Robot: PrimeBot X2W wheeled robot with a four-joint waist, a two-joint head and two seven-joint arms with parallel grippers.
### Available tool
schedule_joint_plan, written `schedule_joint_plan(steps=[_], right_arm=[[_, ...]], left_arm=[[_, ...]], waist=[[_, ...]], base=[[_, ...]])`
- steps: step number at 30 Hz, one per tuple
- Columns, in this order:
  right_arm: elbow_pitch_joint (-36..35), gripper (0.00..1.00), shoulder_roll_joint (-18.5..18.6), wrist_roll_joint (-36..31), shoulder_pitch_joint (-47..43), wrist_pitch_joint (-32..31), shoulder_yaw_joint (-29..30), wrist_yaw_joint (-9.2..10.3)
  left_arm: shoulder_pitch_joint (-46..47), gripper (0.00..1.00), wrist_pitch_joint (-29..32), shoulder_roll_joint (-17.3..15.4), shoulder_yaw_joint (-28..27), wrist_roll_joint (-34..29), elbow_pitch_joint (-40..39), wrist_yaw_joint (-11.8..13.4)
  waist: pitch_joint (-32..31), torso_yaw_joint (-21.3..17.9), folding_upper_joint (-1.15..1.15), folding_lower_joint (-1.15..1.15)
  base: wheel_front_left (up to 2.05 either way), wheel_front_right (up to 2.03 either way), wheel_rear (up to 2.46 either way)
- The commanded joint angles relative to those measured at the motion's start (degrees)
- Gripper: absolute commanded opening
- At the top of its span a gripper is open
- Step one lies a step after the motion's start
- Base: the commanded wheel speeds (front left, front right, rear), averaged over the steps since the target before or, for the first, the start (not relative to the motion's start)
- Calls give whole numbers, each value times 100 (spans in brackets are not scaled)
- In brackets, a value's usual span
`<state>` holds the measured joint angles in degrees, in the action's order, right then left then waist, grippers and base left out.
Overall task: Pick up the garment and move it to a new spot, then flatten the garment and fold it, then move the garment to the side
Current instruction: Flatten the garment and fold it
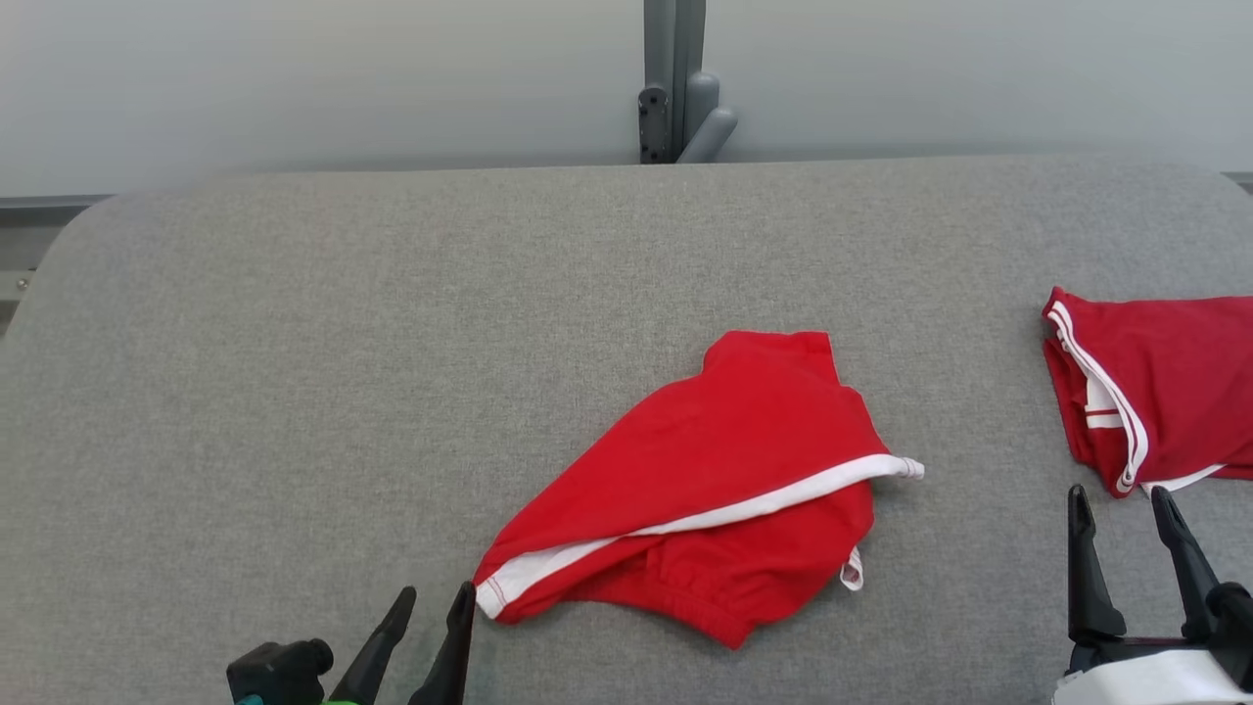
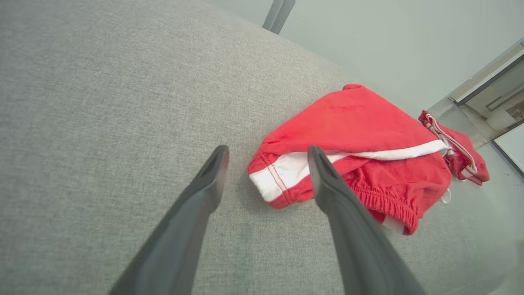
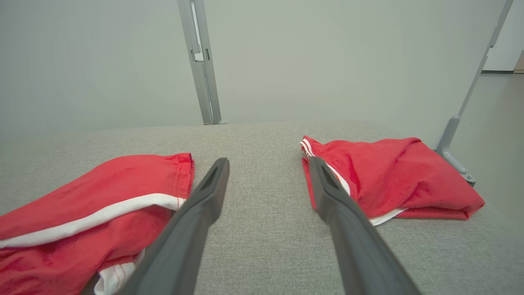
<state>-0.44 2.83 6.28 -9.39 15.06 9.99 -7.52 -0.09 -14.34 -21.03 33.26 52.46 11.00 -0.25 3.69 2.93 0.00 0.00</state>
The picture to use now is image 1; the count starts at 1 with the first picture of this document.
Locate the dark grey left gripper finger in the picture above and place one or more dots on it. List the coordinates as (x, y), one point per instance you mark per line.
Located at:
(452, 656)
(377, 656)

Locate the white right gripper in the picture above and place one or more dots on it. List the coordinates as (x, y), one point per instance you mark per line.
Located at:
(1136, 681)

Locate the red and white shirt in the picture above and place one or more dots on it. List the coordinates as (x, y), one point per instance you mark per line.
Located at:
(1175, 382)

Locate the red shorts with white trim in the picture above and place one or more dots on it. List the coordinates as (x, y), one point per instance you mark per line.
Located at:
(734, 441)

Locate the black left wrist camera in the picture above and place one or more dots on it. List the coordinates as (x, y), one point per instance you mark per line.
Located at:
(279, 671)

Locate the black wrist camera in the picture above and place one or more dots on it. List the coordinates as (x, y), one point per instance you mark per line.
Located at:
(1235, 627)
(279, 671)

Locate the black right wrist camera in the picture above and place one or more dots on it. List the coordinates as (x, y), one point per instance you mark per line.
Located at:
(1235, 627)

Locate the grey baseboard rail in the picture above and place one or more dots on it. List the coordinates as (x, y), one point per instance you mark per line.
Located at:
(1241, 181)
(29, 235)

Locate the grey partition post with bracket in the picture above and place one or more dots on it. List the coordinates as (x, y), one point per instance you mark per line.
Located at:
(675, 78)

